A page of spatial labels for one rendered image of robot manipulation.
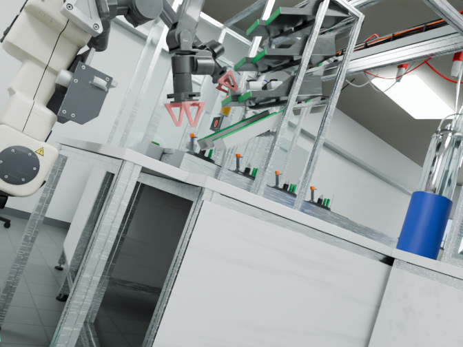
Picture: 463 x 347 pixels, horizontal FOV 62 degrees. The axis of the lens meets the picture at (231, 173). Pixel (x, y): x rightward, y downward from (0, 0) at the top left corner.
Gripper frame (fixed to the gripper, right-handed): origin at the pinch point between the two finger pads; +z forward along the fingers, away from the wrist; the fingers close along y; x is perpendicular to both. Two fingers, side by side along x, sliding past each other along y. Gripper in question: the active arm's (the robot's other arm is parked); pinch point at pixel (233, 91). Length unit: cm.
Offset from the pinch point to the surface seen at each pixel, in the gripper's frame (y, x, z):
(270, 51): -20.0, -14.8, -0.3
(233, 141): -23.5, 16.6, 14.0
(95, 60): 297, 32, -151
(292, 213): -45, 20, 40
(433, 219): -10, -23, 91
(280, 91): -19.4, -8.2, 12.3
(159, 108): 125, 22, -35
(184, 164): 4.2, 34.0, 8.2
